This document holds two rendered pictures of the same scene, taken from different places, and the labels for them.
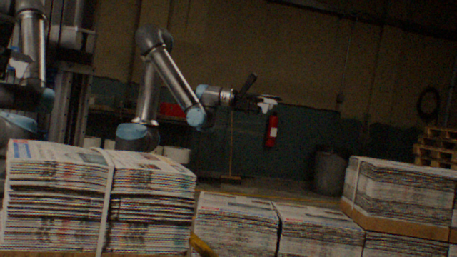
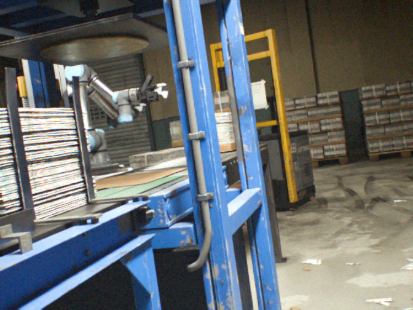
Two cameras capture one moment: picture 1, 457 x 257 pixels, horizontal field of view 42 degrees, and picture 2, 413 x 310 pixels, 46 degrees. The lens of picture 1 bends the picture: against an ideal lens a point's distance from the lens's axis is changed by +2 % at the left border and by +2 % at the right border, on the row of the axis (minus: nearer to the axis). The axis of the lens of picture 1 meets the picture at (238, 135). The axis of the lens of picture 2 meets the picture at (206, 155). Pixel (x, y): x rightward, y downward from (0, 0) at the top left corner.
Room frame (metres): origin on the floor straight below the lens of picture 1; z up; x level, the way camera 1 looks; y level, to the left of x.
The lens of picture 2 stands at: (-0.55, 2.76, 0.95)
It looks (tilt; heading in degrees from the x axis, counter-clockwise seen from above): 3 degrees down; 308
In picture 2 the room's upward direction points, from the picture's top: 8 degrees counter-clockwise
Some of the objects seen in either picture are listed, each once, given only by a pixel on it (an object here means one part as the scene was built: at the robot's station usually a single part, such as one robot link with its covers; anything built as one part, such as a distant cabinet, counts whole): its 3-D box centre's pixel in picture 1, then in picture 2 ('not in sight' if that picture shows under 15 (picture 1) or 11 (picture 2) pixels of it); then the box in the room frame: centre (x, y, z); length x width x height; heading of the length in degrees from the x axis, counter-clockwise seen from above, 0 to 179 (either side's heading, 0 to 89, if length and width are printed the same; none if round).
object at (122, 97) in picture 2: not in sight; (122, 97); (1.64, 0.72, 1.21); 0.11 x 0.08 x 0.09; 28
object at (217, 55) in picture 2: not in sight; (226, 124); (2.56, -1.61, 0.97); 0.09 x 0.09 x 1.75; 3
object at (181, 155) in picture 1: (135, 135); not in sight; (7.99, 1.40, 0.55); 1.80 x 0.70 x 1.09; 111
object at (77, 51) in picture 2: not in sight; (95, 46); (0.81, 1.59, 1.30); 0.55 x 0.55 x 0.03; 21
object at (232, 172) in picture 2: not in sight; (244, 163); (0.94, 0.54, 0.74); 1.34 x 0.05 x 0.12; 111
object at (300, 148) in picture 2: not in sight; (275, 168); (2.25, -2.00, 0.40); 0.69 x 0.55 x 0.80; 3
